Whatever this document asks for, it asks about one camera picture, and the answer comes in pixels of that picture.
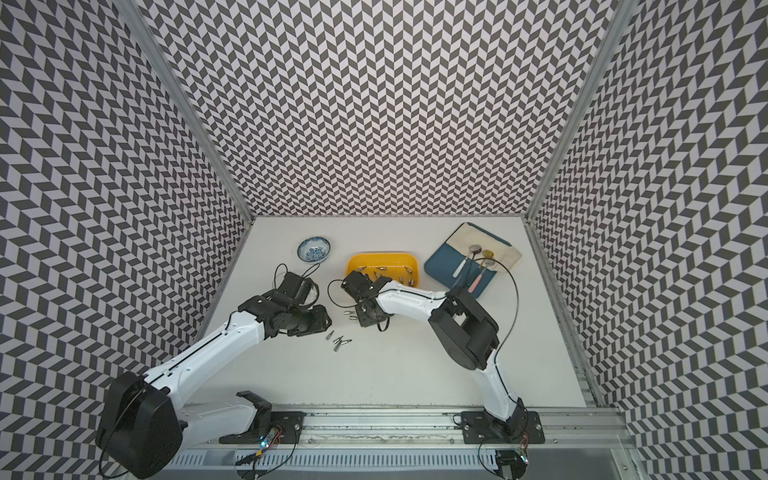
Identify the beige cloth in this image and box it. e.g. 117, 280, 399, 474
446, 222, 522, 271

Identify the aluminium corner post left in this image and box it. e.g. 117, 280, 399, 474
113, 0, 254, 224

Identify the aluminium corner post right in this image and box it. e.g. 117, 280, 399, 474
525, 0, 640, 223

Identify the white handled silver spoon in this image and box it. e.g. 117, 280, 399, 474
452, 244, 482, 279

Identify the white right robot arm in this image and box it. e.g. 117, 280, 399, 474
341, 271, 524, 423

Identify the teal plastic tray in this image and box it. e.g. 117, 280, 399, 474
424, 222, 522, 298

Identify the aluminium corner post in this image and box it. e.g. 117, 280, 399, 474
525, 0, 640, 223
113, 0, 254, 224

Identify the gold spoon green handle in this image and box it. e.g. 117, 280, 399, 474
467, 249, 495, 294

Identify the aluminium front rail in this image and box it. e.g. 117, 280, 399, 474
191, 407, 634, 450

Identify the pink handled silver spoon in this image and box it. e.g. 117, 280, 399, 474
468, 258, 495, 294

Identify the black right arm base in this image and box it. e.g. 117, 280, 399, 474
458, 399, 546, 445

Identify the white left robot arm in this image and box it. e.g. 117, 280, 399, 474
95, 272, 332, 479

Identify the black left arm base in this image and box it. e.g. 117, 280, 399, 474
219, 390, 306, 448

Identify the yellow plastic storage box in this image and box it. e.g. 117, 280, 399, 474
345, 252, 420, 287

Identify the blue patterned ceramic bowl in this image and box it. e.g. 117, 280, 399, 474
296, 236, 332, 264

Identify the black long spoon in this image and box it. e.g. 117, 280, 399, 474
460, 249, 484, 289

